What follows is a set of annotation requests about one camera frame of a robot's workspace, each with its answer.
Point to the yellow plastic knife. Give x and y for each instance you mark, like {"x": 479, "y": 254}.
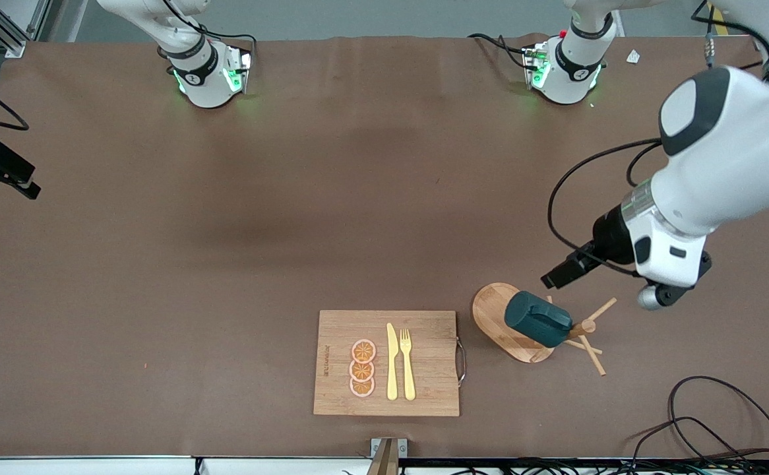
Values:
{"x": 392, "y": 363}

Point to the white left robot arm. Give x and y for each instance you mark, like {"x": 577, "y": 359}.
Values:
{"x": 734, "y": 158}

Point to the orange slice toy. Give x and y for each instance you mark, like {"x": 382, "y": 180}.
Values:
{"x": 363, "y": 351}

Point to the wooden post with metal bracket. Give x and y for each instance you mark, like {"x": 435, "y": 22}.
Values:
{"x": 384, "y": 462}

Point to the aluminium extrusion frame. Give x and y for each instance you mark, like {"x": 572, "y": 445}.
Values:
{"x": 15, "y": 47}

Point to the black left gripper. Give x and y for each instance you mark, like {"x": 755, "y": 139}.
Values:
{"x": 609, "y": 237}

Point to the teal cup with cream inside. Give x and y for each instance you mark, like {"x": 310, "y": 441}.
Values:
{"x": 537, "y": 318}

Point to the wooden mug rack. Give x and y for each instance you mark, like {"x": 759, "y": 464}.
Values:
{"x": 490, "y": 310}

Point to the yellow plastic fork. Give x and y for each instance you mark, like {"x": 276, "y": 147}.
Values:
{"x": 408, "y": 369}

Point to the bamboo cutting board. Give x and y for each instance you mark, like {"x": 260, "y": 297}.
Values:
{"x": 430, "y": 369}

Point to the white paper scrap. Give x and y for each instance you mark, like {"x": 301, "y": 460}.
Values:
{"x": 633, "y": 57}

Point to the brown table cover mat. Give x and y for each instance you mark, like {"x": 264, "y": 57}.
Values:
{"x": 127, "y": 231}

